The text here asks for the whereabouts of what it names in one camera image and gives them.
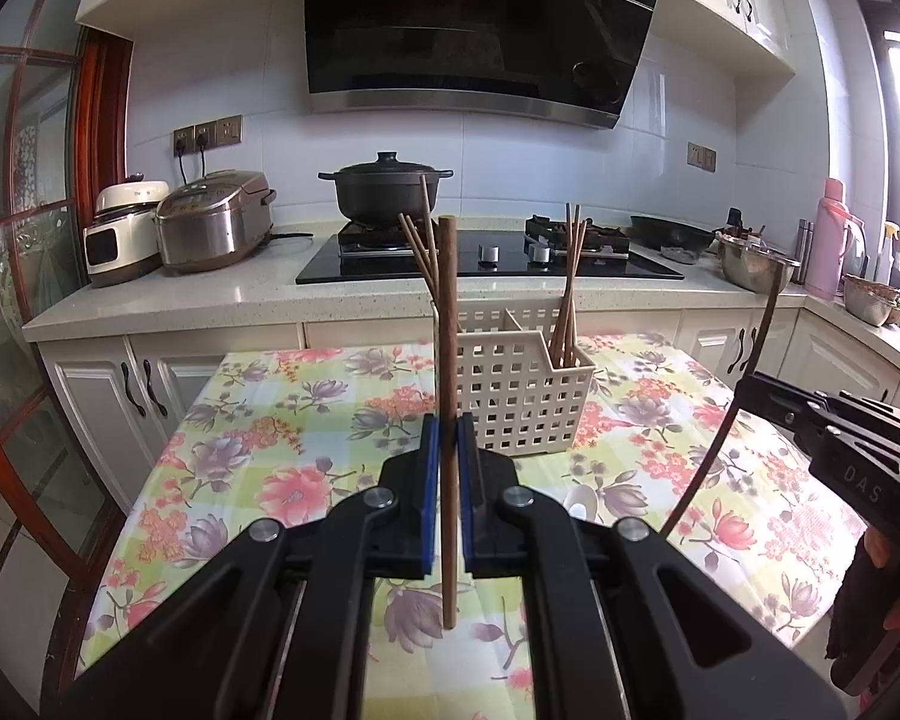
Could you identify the white electric cooker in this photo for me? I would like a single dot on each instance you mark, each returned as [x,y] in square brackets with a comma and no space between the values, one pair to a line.
[120,240]

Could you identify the large steel bowl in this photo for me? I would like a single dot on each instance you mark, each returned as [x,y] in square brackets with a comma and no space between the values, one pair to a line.
[754,266]

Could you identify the gold wall switch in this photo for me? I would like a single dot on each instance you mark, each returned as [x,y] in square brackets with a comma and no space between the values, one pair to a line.
[702,157]

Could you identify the black glass gas cooktop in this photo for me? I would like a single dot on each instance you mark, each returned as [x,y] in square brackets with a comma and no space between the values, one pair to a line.
[375,262]

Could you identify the white ceramic spoon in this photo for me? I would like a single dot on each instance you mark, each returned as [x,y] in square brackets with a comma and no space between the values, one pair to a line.
[581,499]

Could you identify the red framed glass door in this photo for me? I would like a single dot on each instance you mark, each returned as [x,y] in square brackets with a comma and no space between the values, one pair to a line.
[97,127]

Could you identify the black range hood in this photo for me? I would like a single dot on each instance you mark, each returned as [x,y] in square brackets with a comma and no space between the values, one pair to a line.
[480,15]

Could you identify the pink thermos jug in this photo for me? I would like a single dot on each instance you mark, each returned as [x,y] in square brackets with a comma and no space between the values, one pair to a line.
[829,255]

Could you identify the black wok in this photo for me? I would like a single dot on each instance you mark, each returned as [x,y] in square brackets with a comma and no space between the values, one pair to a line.
[667,234]

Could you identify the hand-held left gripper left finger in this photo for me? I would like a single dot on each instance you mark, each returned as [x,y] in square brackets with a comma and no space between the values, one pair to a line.
[429,510]

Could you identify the black cooking pot with lid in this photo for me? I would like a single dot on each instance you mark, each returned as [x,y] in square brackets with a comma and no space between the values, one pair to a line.
[382,199]

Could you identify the white plastic utensil basket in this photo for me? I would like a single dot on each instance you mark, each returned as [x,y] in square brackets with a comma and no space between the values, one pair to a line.
[525,405]

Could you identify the silver rice cooker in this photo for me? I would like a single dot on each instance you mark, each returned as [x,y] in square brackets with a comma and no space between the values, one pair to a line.
[210,229]

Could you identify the white kitchen counter cabinets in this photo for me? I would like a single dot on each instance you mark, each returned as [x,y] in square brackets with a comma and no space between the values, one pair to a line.
[195,307]

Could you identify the gold wall socket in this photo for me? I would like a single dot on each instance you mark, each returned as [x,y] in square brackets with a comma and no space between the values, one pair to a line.
[184,140]
[230,130]
[207,135]

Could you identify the steel bottle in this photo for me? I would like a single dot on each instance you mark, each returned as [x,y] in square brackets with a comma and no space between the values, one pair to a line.
[802,251]

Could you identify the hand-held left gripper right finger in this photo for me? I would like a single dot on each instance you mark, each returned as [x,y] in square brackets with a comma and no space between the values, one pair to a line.
[465,510]

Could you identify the small steel bowl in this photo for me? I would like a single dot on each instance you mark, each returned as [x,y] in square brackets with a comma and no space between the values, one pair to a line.
[870,304]

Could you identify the floral tablecloth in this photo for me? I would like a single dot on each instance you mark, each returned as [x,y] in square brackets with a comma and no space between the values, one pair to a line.
[270,480]

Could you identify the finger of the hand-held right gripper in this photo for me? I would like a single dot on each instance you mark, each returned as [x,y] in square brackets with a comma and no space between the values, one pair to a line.
[780,405]

